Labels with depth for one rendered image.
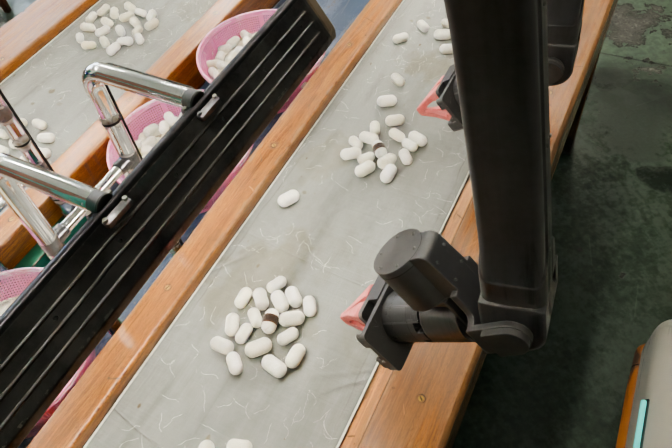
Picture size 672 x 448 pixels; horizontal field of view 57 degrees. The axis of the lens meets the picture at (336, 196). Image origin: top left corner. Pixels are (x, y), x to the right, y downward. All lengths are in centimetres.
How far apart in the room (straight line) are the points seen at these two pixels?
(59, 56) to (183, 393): 86
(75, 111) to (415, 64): 68
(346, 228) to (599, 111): 149
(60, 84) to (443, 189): 82
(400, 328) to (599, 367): 113
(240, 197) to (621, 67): 179
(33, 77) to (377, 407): 101
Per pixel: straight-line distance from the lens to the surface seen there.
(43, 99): 141
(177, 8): 154
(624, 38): 268
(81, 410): 92
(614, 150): 222
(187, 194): 64
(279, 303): 91
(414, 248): 58
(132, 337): 94
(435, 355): 85
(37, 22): 160
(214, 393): 89
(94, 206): 60
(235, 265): 98
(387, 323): 68
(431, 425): 82
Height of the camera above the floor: 153
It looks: 50 degrees down
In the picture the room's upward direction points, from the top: 8 degrees counter-clockwise
